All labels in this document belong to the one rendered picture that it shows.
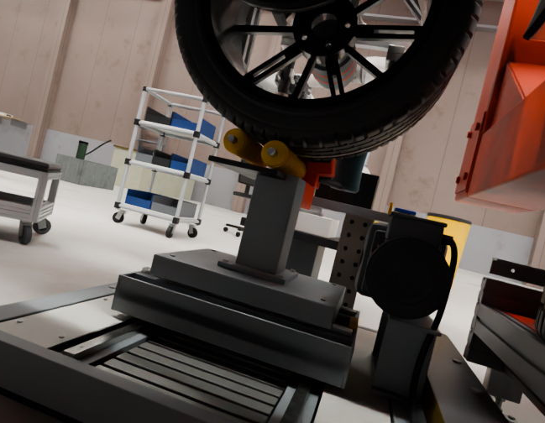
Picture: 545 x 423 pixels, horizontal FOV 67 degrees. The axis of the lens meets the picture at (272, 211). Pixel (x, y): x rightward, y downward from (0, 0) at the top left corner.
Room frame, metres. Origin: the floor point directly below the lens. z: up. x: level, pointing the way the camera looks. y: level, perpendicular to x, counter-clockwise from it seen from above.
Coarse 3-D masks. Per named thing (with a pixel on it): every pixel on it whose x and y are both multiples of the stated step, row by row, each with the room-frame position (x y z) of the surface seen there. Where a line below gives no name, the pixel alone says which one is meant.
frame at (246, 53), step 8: (408, 0) 1.11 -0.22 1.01; (416, 0) 1.06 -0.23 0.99; (256, 8) 1.18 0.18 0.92; (416, 8) 1.08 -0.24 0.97; (248, 16) 1.17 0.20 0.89; (256, 16) 1.21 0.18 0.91; (416, 16) 1.11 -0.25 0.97; (248, 24) 1.17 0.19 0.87; (256, 24) 1.21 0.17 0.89; (248, 40) 1.18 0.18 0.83; (248, 48) 1.21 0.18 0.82; (248, 56) 1.21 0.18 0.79; (248, 64) 1.22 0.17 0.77
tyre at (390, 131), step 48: (192, 0) 0.93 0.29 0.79; (480, 0) 0.79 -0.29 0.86; (192, 48) 0.92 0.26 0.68; (432, 48) 0.80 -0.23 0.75; (240, 96) 0.89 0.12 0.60; (384, 96) 0.81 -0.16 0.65; (432, 96) 0.85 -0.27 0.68; (288, 144) 0.89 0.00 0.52; (336, 144) 0.87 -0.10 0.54; (384, 144) 1.00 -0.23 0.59
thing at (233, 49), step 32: (224, 0) 1.00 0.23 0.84; (384, 0) 1.03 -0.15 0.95; (224, 32) 1.00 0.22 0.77; (256, 32) 1.09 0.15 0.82; (288, 32) 1.07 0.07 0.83; (352, 32) 1.00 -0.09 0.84; (384, 32) 1.03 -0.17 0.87; (416, 32) 1.00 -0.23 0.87; (224, 64) 0.90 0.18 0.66; (288, 64) 1.08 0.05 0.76; (352, 96) 0.83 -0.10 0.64
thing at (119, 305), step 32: (128, 288) 0.85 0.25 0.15; (160, 288) 0.84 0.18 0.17; (192, 288) 0.89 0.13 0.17; (160, 320) 0.83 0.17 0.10; (192, 320) 0.82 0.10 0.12; (224, 320) 0.80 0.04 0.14; (256, 320) 0.78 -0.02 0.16; (288, 320) 0.83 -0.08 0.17; (352, 320) 0.91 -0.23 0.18; (256, 352) 0.78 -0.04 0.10; (288, 352) 0.77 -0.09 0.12; (320, 352) 0.75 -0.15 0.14; (352, 352) 0.74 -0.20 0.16
